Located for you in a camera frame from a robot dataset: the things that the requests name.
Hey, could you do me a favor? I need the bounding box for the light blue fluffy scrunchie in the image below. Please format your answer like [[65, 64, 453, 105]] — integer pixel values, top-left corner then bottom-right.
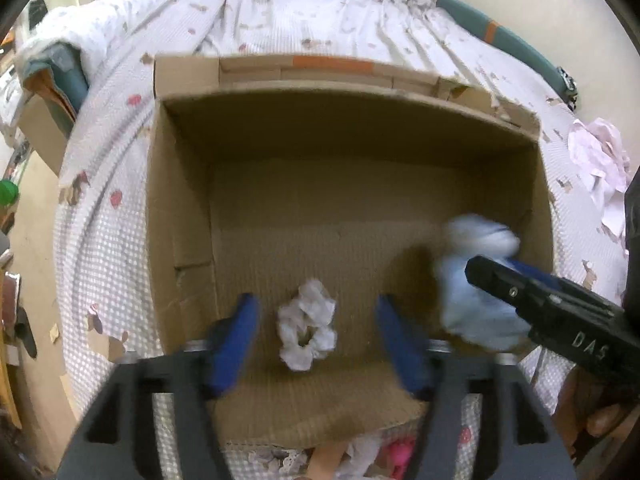
[[436, 214, 530, 352]]

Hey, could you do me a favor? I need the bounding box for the pink soft toy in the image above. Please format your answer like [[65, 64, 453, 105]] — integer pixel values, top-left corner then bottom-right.
[[382, 437, 416, 480]]

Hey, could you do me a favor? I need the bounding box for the white sock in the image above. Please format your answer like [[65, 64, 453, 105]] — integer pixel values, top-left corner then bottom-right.
[[334, 434, 383, 479]]

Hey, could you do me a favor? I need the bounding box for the lace grey scrunchie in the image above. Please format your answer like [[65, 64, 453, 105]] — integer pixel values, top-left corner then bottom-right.
[[247, 448, 308, 476]]

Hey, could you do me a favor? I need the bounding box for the beige stocking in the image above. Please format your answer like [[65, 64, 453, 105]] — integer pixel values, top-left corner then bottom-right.
[[306, 441, 348, 480]]

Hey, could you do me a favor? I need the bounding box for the cream scrunchie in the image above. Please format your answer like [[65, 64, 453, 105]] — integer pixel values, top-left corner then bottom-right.
[[277, 278, 337, 373]]

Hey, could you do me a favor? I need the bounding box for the person's right hand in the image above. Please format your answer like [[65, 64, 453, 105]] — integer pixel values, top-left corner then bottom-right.
[[552, 366, 639, 463]]

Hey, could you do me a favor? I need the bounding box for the black slipper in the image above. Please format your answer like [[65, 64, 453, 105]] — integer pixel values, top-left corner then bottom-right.
[[14, 307, 38, 359]]

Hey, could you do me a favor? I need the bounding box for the pink white clothes pile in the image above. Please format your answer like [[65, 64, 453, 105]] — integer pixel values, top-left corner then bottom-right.
[[567, 118, 631, 240]]

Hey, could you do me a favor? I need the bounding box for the checkered dog-print bedsheet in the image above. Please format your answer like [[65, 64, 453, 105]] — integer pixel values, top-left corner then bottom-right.
[[52, 0, 626, 480]]

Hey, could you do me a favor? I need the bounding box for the green dustpan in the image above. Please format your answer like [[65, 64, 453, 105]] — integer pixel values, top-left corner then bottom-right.
[[0, 179, 20, 207]]

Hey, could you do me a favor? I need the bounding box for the teal bolster cushion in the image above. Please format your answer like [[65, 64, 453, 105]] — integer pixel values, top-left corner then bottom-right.
[[436, 0, 578, 110]]

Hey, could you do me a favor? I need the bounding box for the cardboard bedside box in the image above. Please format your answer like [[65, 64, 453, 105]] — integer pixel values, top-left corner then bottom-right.
[[17, 96, 67, 177]]

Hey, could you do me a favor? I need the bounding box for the white folded duvet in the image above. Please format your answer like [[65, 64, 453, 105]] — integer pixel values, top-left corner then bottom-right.
[[15, 0, 182, 89]]

